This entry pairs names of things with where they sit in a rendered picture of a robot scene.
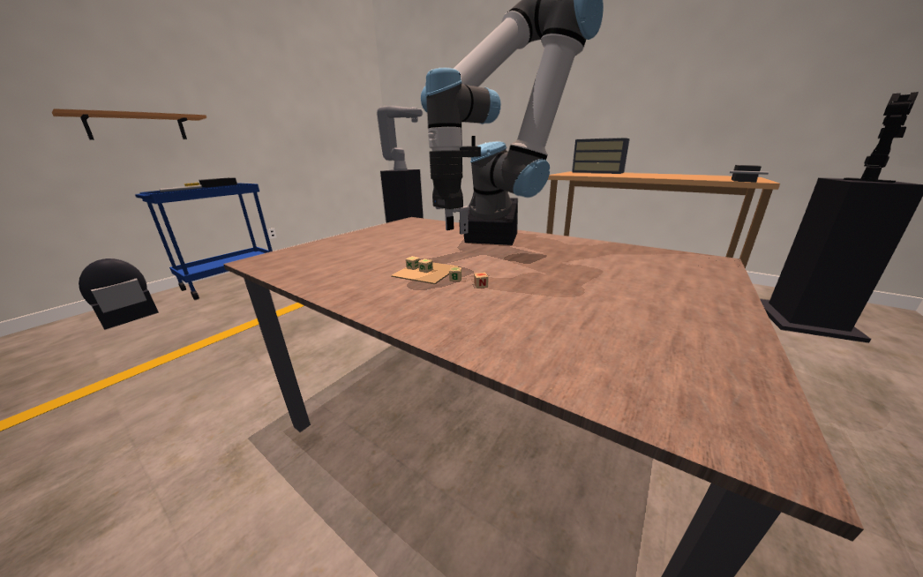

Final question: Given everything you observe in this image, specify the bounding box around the orange flat mat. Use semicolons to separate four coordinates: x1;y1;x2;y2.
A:
391;262;458;284

